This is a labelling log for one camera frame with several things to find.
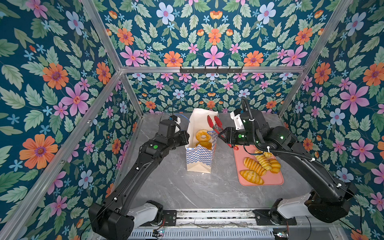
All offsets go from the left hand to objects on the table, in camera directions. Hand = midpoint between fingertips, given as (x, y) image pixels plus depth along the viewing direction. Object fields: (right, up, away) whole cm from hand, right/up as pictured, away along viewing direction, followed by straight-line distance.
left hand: (192, 132), depth 72 cm
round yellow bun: (+8, -9, +24) cm, 27 cm away
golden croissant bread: (+33, -26, +11) cm, 43 cm away
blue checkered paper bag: (+3, -16, +10) cm, 19 cm away
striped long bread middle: (+41, -18, +14) cm, 47 cm away
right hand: (+13, -1, -8) cm, 16 cm away
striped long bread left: (+36, -21, +15) cm, 45 cm away
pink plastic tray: (+45, -28, +14) cm, 54 cm away
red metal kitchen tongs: (+13, +4, +2) cm, 14 cm away
